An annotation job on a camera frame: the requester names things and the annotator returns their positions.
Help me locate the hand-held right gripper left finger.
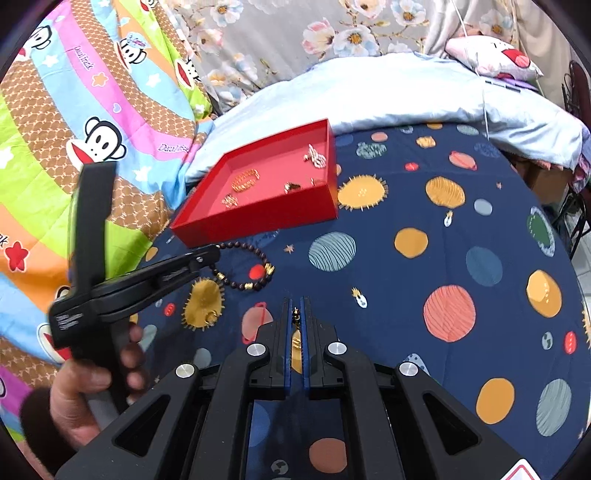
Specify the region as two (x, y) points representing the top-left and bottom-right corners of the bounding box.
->
(55, 298), (293, 480)

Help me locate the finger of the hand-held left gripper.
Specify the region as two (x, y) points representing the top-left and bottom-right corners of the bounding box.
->
(92, 246), (222, 319)
(74, 161), (117, 296)

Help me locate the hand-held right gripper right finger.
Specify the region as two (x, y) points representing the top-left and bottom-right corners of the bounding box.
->
(300, 298), (528, 480)

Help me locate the thick gold chain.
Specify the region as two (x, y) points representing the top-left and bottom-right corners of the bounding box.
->
(291, 308), (303, 374)

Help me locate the dark bead bracelet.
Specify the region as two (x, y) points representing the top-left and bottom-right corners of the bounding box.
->
(210, 242), (276, 291)

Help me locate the red cardboard box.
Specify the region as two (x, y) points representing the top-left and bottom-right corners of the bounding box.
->
(170, 119), (340, 248)

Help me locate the gold cuff bangle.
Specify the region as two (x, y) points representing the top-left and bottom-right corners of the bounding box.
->
(231, 170), (262, 192)

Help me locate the white pearl necklace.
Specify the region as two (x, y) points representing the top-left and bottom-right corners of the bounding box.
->
(302, 143), (328, 168)

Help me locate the person's left hand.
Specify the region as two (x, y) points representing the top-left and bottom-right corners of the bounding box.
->
(48, 323), (147, 459)

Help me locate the colourful monkey print blanket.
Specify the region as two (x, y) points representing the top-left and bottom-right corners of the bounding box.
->
(0, 0), (215, 444)

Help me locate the navy planet print sheet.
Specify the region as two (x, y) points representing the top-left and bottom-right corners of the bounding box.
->
(129, 121), (591, 480)

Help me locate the grey floral blanket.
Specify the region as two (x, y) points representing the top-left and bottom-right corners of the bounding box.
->
(157, 0), (522, 116)

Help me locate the light blue duvet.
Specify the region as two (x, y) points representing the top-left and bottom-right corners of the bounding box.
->
(185, 52), (585, 185)

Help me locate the purple cloth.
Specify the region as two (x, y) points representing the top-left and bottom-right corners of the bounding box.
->
(485, 76), (539, 93)

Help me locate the white cat face pillow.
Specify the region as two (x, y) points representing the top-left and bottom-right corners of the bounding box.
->
(444, 36), (544, 79)

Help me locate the black metal chair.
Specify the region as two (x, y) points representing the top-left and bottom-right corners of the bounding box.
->
(561, 60), (591, 259)

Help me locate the beige curtain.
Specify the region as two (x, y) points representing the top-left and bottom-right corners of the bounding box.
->
(512, 0), (578, 107)

